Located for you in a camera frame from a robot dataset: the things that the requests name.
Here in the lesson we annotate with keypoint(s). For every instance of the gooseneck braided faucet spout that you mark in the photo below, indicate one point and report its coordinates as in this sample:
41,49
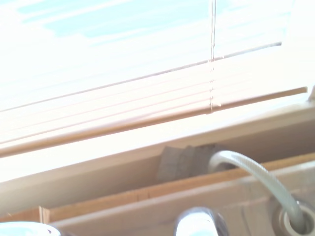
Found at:
256,169

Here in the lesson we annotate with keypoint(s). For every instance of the wide wooden window blind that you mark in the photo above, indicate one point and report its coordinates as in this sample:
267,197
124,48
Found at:
123,98

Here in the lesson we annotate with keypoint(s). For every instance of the grey tape patch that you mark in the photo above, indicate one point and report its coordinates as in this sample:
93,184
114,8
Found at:
177,162

